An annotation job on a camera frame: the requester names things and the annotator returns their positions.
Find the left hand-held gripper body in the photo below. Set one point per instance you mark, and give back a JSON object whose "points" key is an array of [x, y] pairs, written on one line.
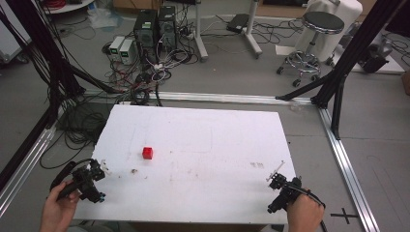
{"points": [[85, 185]]}

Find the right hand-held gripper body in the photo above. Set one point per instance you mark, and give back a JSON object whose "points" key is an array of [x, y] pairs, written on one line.
{"points": [[283, 195]]}

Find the person's right hand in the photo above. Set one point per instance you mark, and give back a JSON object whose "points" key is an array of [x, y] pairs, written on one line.
{"points": [[304, 214]]}

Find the person's left hand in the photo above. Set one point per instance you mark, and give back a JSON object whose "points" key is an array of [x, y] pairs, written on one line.
{"points": [[58, 211]]}

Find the red cube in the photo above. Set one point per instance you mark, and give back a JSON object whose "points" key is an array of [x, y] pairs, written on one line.
{"points": [[147, 153]]}

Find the black floor mat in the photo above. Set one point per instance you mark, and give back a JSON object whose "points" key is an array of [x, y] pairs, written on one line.
{"points": [[83, 119]]}

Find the black tape cross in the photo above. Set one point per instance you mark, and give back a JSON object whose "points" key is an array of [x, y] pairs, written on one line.
{"points": [[345, 215]]}

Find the white power supply unit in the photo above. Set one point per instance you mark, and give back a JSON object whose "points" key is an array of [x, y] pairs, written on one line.
{"points": [[116, 46], [126, 51]]}

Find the black computer tower green label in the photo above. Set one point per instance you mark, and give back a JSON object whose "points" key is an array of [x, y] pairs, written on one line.
{"points": [[145, 30]]}

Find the white stand leg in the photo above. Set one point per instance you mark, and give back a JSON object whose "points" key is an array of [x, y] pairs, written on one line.
{"points": [[252, 30], [199, 32]]}

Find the black round stool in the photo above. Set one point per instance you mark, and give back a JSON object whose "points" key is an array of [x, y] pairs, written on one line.
{"points": [[317, 30]]}

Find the flat black box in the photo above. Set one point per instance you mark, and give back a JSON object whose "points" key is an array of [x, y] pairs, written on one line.
{"points": [[238, 22]]}

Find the white cloth cover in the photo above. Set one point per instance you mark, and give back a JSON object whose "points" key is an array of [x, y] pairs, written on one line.
{"points": [[335, 22]]}

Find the aluminium floor rail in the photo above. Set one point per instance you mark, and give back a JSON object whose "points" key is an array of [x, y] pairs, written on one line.
{"points": [[225, 97], [346, 167], [25, 164]]}

